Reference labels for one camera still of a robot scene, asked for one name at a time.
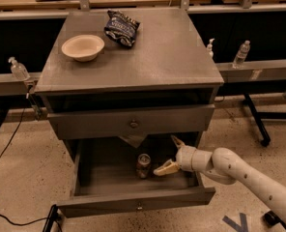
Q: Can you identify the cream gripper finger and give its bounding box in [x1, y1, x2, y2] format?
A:
[153, 159, 180, 176]
[171, 135, 185, 149]

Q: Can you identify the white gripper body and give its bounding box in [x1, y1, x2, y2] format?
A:
[176, 145, 213, 172]

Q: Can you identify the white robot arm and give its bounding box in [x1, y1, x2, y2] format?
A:
[154, 135, 286, 224]

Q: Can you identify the grey top drawer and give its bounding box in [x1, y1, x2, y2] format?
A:
[48, 104, 215, 140]

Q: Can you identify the grey open middle drawer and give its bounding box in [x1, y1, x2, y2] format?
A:
[58, 134, 215, 218]

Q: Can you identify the grey drawer cabinet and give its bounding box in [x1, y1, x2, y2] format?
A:
[34, 7, 225, 218]

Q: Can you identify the white paper napkin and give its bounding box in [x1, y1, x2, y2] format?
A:
[120, 134, 147, 148]

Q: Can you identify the black table leg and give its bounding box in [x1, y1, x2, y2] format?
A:
[243, 94, 271, 147]

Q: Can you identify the black caster wheel base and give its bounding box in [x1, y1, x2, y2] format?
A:
[263, 211, 286, 230]

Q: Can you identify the small white pump bottle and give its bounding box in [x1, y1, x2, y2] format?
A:
[207, 38, 215, 58]

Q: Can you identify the clear water bottle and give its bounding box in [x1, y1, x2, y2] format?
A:
[232, 41, 250, 69]

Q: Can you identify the blue chip bag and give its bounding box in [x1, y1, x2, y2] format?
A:
[104, 10, 140, 48]

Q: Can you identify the white paper bowl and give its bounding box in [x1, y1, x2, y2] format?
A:
[61, 35, 104, 62]

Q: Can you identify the clear sanitizer pump bottle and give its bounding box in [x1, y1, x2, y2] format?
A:
[9, 57, 30, 81]

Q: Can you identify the black floor cable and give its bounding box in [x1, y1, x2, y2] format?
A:
[0, 106, 64, 232]

